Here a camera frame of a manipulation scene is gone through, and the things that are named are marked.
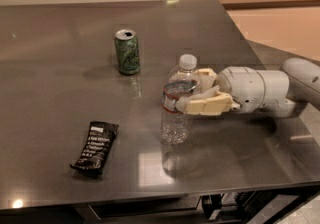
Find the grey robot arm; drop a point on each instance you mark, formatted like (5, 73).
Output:
(282, 93)

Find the black equipment under table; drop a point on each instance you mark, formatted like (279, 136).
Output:
(254, 207)

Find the green soda can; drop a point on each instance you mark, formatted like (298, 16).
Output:
(127, 50)

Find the clear plastic water bottle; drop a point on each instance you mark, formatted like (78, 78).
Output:
(182, 82)

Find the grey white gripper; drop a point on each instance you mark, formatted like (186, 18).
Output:
(242, 88)

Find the black snack bar wrapper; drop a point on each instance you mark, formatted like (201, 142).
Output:
(95, 152)

